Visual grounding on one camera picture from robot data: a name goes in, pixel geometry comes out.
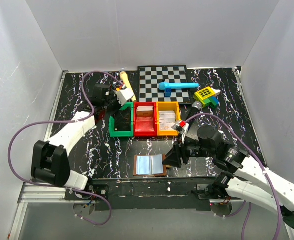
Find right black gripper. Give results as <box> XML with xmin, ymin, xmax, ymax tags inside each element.
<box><xmin>161</xmin><ymin>132</ymin><xmax>215</xmax><ymax>168</ymax></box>

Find brown leather card holder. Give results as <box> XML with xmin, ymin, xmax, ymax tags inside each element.
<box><xmin>132</xmin><ymin>153</ymin><xmax>168</xmax><ymax>177</ymax></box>

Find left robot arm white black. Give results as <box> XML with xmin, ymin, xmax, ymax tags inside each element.
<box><xmin>31</xmin><ymin>84</ymin><xmax>132</xmax><ymax>200</ymax></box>

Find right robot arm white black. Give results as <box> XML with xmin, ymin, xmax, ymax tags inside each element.
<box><xmin>163</xmin><ymin>121</ymin><xmax>294</xmax><ymax>229</ymax></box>

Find black card in green bin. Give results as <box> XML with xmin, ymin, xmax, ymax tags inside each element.
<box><xmin>113</xmin><ymin>108</ymin><xmax>132</xmax><ymax>132</ymax></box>

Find cards in yellow bin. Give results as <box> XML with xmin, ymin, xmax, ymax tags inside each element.
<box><xmin>159</xmin><ymin>110</ymin><xmax>176</xmax><ymax>131</ymax></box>

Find card stack in red bin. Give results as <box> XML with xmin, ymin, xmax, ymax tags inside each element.
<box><xmin>136</xmin><ymin>105</ymin><xmax>154</xmax><ymax>118</ymax></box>

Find red toy block house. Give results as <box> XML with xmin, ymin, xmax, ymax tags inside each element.
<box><xmin>94</xmin><ymin>109</ymin><xmax>106</xmax><ymax>123</ymax></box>

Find beige toy microphone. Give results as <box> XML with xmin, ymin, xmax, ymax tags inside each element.
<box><xmin>119</xmin><ymin>71</ymin><xmax>137</xmax><ymax>103</ymax></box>

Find green plastic bin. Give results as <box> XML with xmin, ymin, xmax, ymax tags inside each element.
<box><xmin>108</xmin><ymin>102</ymin><xmax>134</xmax><ymax>138</ymax></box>

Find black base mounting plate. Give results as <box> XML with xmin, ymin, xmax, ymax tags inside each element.
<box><xmin>65</xmin><ymin>177</ymin><xmax>243</xmax><ymax>215</ymax></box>

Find red plastic bin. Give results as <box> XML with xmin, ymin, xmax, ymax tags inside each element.
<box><xmin>133</xmin><ymin>102</ymin><xmax>158</xmax><ymax>137</ymax></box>

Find checkered chess board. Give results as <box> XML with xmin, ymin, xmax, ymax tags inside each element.
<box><xmin>137</xmin><ymin>65</ymin><xmax>192</xmax><ymax>105</ymax></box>

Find yellow plastic bin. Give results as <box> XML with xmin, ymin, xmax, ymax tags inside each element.
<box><xmin>156</xmin><ymin>101</ymin><xmax>181</xmax><ymax>137</ymax></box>

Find black silver microphone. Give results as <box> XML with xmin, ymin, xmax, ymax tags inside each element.
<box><xmin>185</xmin><ymin>101</ymin><xmax>203</xmax><ymax>122</ymax></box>

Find blue toy microphone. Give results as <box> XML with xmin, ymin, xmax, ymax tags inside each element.
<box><xmin>158</xmin><ymin>82</ymin><xmax>200</xmax><ymax>91</ymax></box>

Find small blue toy block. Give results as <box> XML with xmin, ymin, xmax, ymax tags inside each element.
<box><xmin>164</xmin><ymin>88</ymin><xmax>172</xmax><ymax>98</ymax></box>

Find yellow green block toy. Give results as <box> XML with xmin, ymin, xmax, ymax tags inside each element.
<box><xmin>193</xmin><ymin>86</ymin><xmax>221</xmax><ymax>109</ymax></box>

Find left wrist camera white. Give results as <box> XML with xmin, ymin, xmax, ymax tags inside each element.
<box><xmin>116</xmin><ymin>88</ymin><xmax>134</xmax><ymax>106</ymax></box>

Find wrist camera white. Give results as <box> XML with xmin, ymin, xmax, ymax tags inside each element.
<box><xmin>116</xmin><ymin>88</ymin><xmax>134</xmax><ymax>106</ymax></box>
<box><xmin>172</xmin><ymin>120</ymin><xmax>189</xmax><ymax>144</ymax></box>

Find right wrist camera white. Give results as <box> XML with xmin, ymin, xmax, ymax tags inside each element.
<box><xmin>172</xmin><ymin>120</ymin><xmax>189</xmax><ymax>144</ymax></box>

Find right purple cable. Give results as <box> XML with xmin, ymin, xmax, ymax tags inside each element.
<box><xmin>181</xmin><ymin>112</ymin><xmax>283</xmax><ymax>240</ymax></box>

